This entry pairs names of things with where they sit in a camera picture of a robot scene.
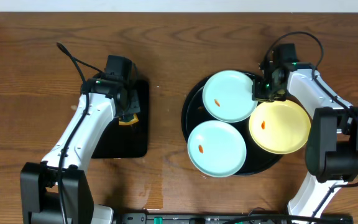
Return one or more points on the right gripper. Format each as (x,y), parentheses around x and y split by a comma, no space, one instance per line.
(257,93)

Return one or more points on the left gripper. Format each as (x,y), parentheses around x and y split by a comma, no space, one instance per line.
(134,108)

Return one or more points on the yellow green sponge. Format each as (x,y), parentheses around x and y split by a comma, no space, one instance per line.
(128,119)

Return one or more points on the light blue plate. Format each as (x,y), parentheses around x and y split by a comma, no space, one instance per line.
(227,96)
(217,149)

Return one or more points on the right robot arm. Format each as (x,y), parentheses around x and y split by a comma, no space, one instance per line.
(332,147)

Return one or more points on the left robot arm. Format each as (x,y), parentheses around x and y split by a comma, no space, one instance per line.
(56,189)

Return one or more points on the black rectangular tray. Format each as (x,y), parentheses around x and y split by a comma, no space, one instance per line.
(129,141)

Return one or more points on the black round tray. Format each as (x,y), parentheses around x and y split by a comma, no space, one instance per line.
(193,113)

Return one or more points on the yellow plate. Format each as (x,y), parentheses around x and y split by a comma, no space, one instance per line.
(281,127)

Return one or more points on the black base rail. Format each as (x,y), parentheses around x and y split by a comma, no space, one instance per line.
(143,218)

